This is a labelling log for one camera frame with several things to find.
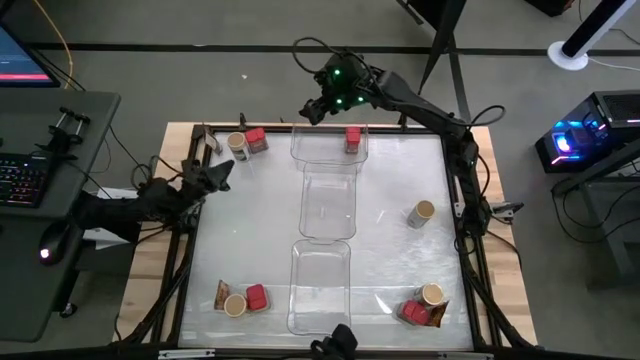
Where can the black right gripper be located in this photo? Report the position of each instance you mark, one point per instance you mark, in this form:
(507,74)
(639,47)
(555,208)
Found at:
(345,85)

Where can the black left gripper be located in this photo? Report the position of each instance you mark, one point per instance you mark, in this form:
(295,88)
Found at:
(197,177)

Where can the brown orange spice packet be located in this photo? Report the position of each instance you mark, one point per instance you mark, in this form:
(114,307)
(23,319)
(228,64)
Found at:
(440,316)
(220,294)

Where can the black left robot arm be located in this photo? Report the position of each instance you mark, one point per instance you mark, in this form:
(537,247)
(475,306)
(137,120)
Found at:
(120,210)

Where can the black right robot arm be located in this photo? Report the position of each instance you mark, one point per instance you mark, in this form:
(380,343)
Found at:
(425,107)

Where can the brown grey spice packet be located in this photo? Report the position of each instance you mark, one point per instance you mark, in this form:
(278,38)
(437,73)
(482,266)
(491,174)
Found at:
(212,142)

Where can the clear plastic bin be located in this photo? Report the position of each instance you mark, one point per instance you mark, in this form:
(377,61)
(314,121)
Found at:
(310,150)
(327,210)
(320,290)

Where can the white box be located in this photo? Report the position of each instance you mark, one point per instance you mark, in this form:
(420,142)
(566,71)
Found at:
(105,239)

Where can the black tripod stand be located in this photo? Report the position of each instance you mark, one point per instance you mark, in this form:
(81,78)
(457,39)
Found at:
(442,30)

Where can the black computer mouse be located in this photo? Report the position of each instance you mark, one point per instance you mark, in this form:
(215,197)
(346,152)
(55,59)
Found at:
(52,242)

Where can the backlit black keyboard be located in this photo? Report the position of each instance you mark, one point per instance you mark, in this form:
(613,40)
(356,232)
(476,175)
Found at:
(22,177)

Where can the dark grey desk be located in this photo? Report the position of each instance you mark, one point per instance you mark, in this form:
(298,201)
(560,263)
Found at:
(30,300)

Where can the computer monitor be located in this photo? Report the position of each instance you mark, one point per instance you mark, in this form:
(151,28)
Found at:
(20,60)

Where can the black lit computer tower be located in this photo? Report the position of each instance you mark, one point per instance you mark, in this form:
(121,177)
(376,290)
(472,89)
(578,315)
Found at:
(590,130)

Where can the white tower fan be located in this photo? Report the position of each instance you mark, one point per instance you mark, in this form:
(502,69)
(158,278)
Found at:
(590,30)

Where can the grey side shelf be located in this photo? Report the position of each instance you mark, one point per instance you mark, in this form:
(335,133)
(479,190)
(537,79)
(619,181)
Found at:
(620,235)

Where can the black metal table frame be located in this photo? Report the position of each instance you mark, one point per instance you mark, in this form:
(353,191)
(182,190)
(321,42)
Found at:
(181,300)

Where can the black clamp mount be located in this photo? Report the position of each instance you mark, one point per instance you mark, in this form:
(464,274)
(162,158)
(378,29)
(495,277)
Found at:
(67,131)

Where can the black table-level camera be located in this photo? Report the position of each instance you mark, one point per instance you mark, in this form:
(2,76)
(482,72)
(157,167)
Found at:
(335,342)

